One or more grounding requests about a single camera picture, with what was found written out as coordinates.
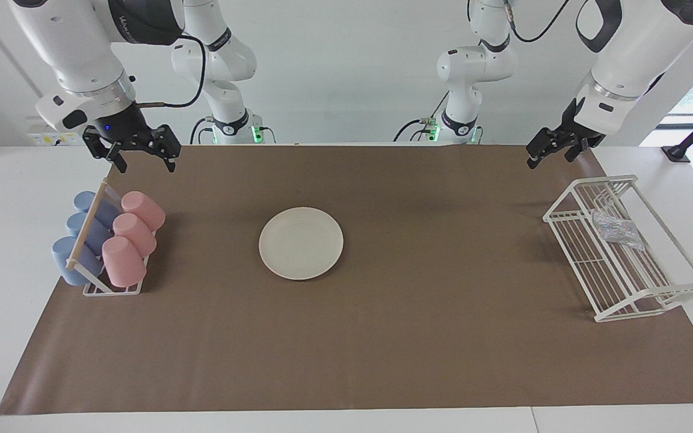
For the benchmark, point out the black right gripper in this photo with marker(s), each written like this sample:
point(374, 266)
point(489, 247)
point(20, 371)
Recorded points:
point(121, 126)

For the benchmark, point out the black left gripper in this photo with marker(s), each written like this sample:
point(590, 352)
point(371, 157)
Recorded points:
point(570, 129)

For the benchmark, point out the silver mesh sponge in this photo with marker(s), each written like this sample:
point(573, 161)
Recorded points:
point(620, 230)

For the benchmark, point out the cream round plate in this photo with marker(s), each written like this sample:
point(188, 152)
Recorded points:
point(301, 243)

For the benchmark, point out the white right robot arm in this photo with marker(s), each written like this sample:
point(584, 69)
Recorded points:
point(76, 48)

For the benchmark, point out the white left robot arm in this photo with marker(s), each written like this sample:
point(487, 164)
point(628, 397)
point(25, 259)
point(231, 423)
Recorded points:
point(635, 48)

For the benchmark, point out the pink plastic cup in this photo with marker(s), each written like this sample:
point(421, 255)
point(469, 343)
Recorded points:
point(123, 264)
point(136, 234)
point(145, 209)

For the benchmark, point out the blue plastic cup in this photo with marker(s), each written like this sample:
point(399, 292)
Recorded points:
point(77, 224)
point(85, 199)
point(67, 264)

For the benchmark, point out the white power strip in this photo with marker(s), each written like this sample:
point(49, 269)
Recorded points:
point(46, 137)

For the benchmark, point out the cup rack with wooden rod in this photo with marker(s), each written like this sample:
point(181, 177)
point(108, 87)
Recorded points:
point(85, 237)

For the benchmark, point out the brown table mat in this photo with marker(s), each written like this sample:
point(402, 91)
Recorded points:
point(443, 331)

